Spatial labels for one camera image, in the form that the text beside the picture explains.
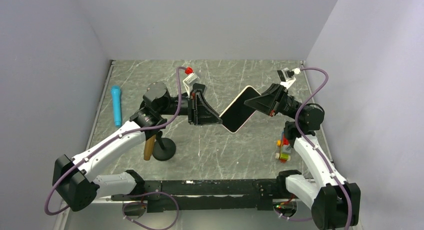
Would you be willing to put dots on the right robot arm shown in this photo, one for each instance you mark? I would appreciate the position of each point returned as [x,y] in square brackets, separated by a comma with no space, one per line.
[332,200]

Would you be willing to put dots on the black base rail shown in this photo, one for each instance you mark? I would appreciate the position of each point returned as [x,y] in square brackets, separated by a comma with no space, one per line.
[168,195]

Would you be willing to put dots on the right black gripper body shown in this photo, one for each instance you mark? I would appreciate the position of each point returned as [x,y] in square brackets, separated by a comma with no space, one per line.
[284,104]

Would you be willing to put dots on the gold microphone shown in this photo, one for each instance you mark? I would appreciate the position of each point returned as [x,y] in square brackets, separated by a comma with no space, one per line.
[149,147]

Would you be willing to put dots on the colourful toy brick assembly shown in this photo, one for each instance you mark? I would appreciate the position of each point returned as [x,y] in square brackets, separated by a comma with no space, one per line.
[284,149]

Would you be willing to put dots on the blue toy microphone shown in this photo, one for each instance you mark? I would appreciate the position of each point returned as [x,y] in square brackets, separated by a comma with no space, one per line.
[116,102]

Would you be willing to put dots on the beige phone case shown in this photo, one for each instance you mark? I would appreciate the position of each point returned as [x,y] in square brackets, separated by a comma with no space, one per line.
[246,88]

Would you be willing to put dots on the black microphone stand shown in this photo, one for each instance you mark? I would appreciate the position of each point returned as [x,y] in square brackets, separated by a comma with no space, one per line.
[164,148]

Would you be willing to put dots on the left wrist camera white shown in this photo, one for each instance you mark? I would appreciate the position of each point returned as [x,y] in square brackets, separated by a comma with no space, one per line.
[190,80]

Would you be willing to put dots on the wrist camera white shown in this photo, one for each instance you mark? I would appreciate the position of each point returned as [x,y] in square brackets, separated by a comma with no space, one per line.
[288,76]
[190,80]

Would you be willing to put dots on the black smartphone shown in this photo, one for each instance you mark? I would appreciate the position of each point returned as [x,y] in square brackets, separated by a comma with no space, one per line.
[240,112]

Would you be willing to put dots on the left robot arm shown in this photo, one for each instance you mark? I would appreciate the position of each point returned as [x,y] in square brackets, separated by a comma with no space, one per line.
[77,179]

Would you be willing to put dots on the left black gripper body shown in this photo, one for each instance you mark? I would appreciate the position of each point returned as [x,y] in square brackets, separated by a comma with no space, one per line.
[192,107]

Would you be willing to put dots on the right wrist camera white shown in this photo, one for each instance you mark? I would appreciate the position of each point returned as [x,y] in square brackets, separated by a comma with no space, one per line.
[288,76]

